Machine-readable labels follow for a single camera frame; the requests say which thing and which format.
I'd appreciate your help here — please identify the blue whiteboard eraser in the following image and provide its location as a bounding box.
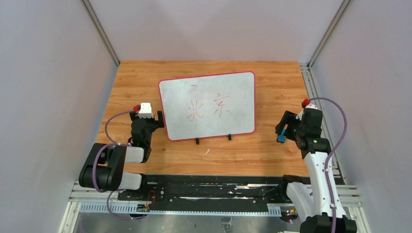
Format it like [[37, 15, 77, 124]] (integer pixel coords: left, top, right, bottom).
[[275, 126, 286, 143]]

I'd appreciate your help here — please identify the pink-framed whiteboard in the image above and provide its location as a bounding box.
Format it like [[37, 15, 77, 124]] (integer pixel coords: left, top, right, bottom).
[[158, 71, 256, 141]]

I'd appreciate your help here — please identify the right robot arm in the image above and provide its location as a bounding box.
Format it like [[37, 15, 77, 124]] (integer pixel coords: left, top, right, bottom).
[[275, 104, 358, 233]]

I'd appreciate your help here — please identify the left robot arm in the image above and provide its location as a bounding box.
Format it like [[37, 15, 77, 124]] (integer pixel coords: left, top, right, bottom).
[[78, 109, 165, 193]]

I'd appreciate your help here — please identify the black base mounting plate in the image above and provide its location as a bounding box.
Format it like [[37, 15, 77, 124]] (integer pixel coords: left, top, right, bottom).
[[117, 174, 345, 213]]

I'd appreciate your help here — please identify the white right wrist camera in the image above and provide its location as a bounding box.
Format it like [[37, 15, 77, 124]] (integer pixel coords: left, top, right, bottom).
[[295, 103, 318, 121]]

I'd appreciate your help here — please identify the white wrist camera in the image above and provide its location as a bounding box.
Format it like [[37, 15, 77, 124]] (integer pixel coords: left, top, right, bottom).
[[137, 102, 154, 118], [295, 103, 318, 121]]

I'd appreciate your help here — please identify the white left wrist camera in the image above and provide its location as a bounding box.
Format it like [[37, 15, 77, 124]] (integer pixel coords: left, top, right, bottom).
[[137, 102, 154, 118]]

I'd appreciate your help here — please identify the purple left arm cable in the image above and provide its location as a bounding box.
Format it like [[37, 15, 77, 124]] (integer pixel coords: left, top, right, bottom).
[[92, 110, 152, 221]]

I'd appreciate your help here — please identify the aluminium frame rail front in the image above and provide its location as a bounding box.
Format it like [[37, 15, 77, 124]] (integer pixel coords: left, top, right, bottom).
[[58, 181, 371, 233]]

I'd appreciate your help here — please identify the aluminium frame post right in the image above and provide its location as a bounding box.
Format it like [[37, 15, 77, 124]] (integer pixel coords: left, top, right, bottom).
[[307, 0, 352, 69]]

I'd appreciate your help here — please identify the aluminium frame post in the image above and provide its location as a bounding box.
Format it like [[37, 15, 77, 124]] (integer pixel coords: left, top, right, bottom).
[[80, 0, 120, 67], [307, 0, 352, 69]]

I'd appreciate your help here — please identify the aluminium frame post left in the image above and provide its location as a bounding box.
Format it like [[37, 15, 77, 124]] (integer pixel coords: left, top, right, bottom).
[[80, 0, 120, 67]]

